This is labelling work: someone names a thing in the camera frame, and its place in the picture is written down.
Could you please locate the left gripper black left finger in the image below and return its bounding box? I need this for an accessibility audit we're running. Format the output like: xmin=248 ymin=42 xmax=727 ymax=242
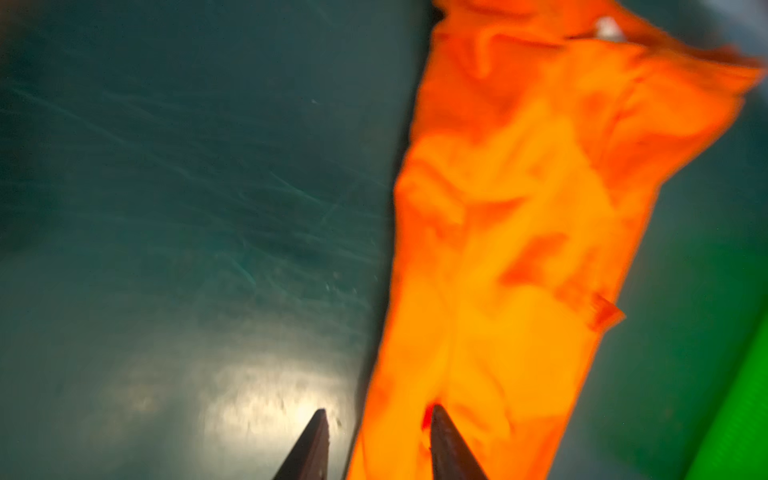
xmin=273 ymin=409 xmax=330 ymax=480

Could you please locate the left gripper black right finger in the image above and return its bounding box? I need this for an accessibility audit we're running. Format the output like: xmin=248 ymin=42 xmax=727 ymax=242
xmin=430 ymin=405 xmax=488 ymax=480

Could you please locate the green plastic basket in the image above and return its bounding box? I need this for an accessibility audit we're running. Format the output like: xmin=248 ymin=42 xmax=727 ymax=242
xmin=686 ymin=320 xmax=767 ymax=480

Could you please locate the orange t shirt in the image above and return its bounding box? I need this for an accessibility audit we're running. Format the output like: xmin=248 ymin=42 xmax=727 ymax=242
xmin=347 ymin=1 xmax=762 ymax=479

